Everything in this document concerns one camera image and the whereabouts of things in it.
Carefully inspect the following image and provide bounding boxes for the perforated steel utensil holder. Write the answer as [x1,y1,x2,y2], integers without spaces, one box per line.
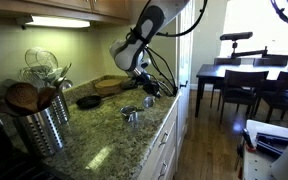
[12,106,65,158]
[50,89,71,125]

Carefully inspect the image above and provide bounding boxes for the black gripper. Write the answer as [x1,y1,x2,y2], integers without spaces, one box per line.
[132,70,163,100]

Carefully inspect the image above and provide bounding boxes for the plain wooden spoon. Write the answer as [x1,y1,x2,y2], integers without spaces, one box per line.
[37,85,58,111]

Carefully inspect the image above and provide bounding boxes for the slotted wooden spoon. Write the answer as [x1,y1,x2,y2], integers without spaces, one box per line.
[4,82,40,114]

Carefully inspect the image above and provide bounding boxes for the white door panel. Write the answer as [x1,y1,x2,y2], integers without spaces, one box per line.
[175,0,197,148]

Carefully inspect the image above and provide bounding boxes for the small silver measuring cup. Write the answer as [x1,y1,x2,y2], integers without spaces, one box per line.
[142,96,156,109]

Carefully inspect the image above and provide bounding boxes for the metal serving spoon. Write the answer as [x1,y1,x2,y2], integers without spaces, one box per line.
[52,62,73,88]

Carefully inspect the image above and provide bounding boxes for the large silver measuring cup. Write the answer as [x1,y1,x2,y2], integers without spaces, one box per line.
[119,106,140,130]

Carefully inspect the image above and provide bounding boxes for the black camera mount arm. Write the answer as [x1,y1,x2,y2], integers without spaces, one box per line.
[229,40,288,62]

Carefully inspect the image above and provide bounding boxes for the wooden lower cabinet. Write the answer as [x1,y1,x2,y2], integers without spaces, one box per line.
[137,98,180,180]

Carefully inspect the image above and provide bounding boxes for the dark wooden dining table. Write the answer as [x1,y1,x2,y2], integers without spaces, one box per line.
[195,60,288,118]

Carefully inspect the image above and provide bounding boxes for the round wooden board stack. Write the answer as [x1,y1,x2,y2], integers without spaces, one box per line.
[94,78,123,98]

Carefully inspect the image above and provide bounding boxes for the bright window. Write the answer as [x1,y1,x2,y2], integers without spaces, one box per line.
[221,0,288,58]

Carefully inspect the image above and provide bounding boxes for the metal wire skimmer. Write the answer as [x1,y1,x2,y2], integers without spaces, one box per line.
[17,66,47,89]

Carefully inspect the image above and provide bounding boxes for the black cast iron skillet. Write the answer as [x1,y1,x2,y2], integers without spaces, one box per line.
[75,93,117,110]

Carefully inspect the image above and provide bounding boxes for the black flat case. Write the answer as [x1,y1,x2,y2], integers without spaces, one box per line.
[254,131,288,158]

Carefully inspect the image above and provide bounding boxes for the wooden upper cabinets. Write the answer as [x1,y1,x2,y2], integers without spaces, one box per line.
[0,0,132,25]

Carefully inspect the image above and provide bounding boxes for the robot mounting cart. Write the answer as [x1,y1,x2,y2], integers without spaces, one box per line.
[242,119,288,180]

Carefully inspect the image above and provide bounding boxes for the black stereo camera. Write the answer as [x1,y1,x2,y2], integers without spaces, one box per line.
[219,31,254,42]

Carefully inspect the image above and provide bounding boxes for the black orange bar clamp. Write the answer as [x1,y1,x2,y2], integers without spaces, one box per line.
[236,128,256,180]

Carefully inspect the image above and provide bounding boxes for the under-cabinet light bar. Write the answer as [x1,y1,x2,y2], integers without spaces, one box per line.
[17,14,92,30]

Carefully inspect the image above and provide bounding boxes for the metal drawer handle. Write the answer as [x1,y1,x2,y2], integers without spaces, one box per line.
[158,130,170,148]
[157,160,169,180]

